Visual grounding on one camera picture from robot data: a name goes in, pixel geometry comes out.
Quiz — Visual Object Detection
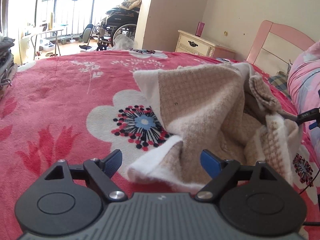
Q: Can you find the beige houndstooth knit cardigan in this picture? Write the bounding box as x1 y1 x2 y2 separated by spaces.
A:
127 63 303 193

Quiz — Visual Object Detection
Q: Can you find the folded dark grey clothes stack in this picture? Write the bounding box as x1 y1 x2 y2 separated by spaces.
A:
0 34 18 99

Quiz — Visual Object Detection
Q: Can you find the folding table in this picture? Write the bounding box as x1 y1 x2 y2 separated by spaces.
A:
30 27 64 59

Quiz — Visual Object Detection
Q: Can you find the small black folding chair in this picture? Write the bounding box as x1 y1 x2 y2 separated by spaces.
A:
79 23 94 50

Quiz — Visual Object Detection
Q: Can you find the pink grey floral quilt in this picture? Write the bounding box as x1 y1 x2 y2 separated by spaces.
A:
286 39 320 160

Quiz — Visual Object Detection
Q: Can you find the plaid pillow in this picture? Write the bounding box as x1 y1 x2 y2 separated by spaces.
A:
268 71 291 99

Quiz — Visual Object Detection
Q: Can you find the pink bed headboard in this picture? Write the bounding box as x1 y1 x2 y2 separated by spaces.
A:
246 20 315 76

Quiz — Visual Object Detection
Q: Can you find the pink cup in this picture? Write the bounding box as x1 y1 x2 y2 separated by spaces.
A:
195 22 205 37

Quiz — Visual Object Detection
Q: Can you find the cream bedside nightstand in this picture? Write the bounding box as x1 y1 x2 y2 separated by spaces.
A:
175 30 236 59

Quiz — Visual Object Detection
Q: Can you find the black wheelchair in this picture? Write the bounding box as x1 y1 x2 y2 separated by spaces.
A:
97 0 142 51

